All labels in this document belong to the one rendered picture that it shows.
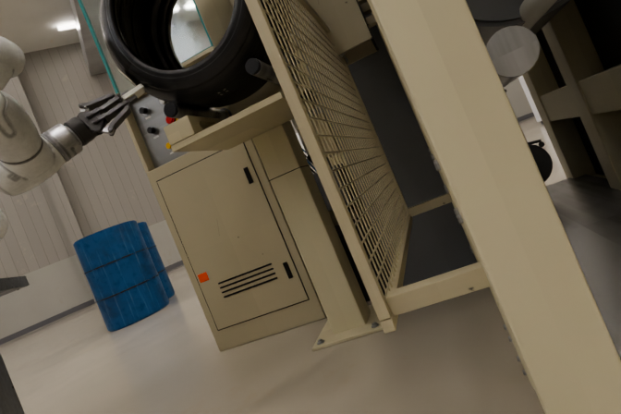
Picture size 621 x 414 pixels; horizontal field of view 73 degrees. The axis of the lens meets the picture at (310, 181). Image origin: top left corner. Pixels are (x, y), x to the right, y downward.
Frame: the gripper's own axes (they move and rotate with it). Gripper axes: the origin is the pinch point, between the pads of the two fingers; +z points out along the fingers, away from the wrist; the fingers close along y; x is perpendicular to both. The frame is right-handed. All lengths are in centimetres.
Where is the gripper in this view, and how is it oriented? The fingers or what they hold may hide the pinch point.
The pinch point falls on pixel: (133, 94)
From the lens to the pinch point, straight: 135.4
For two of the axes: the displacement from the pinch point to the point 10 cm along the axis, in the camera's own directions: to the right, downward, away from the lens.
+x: 2.0, -4.6, -8.6
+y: 7.8, 6.1, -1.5
